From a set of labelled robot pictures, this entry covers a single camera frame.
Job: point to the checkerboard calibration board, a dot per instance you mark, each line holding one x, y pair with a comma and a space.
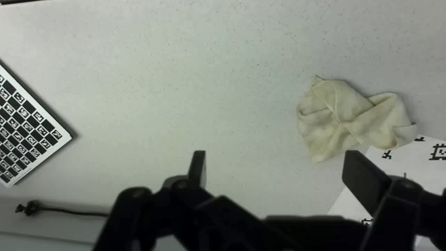
23, 130

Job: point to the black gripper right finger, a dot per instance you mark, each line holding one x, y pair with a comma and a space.
395, 209

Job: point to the white paper marker sheet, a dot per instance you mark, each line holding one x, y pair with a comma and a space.
419, 162

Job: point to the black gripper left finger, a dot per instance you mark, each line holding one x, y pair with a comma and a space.
186, 213

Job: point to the cream cloth towel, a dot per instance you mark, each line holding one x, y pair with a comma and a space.
342, 123

